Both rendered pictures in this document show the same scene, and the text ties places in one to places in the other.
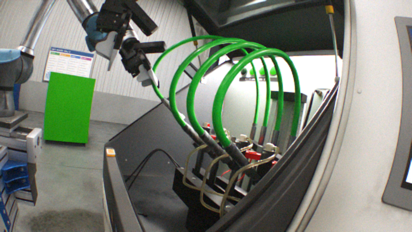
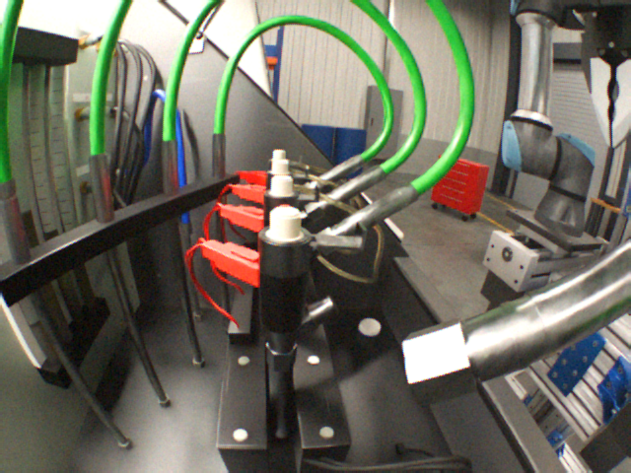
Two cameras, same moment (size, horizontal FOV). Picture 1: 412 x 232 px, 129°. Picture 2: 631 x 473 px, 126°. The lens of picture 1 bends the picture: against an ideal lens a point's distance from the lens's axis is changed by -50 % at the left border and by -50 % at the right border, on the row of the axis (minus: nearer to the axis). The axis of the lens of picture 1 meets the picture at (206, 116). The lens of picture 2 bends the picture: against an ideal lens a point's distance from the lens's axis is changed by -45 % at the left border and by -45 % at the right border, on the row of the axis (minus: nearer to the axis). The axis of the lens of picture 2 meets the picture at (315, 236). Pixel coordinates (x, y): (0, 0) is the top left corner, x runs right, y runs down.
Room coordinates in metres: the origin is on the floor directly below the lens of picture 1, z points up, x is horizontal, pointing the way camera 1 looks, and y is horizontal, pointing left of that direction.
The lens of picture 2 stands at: (0.69, 0.06, 1.19)
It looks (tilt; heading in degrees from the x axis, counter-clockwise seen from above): 24 degrees down; 203
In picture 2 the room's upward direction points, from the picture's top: 5 degrees clockwise
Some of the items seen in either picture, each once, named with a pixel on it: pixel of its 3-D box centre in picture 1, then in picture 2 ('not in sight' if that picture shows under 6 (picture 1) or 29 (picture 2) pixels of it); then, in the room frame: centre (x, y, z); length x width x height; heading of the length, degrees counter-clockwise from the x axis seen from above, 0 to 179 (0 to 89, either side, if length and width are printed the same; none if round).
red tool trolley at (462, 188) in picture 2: not in sight; (458, 187); (-3.91, 0.44, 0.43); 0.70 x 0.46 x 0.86; 61
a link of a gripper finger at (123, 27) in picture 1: (120, 32); (600, 59); (0.39, 0.23, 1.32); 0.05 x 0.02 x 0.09; 32
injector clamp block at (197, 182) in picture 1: (213, 213); (276, 353); (0.47, -0.07, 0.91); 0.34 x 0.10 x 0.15; 32
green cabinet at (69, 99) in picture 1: (66, 107); not in sight; (3.06, 2.74, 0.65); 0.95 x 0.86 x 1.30; 134
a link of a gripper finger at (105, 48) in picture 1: (106, 49); (611, 105); (0.38, 0.25, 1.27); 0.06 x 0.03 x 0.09; 122
